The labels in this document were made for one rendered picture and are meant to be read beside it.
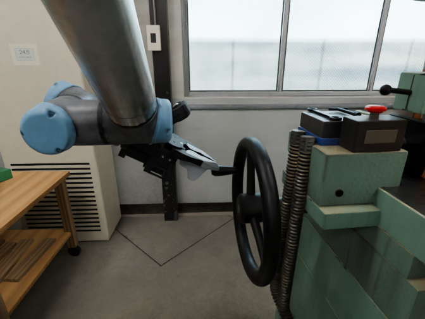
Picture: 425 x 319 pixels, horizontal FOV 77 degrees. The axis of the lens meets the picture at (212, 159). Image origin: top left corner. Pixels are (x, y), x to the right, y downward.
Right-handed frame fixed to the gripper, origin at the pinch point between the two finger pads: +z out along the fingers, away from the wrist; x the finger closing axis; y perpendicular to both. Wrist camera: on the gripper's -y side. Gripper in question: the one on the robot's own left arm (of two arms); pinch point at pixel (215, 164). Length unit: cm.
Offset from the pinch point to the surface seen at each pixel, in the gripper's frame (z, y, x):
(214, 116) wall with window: 19, 11, -117
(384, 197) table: 19.4, -14.8, 21.5
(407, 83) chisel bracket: 21.7, -33.2, 6.5
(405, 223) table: 20.2, -13.6, 26.1
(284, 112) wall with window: 58, -13, -115
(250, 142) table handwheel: 0.5, -10.1, 9.6
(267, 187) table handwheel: 2.9, -7.1, 19.5
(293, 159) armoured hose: 8.7, -11.3, 11.0
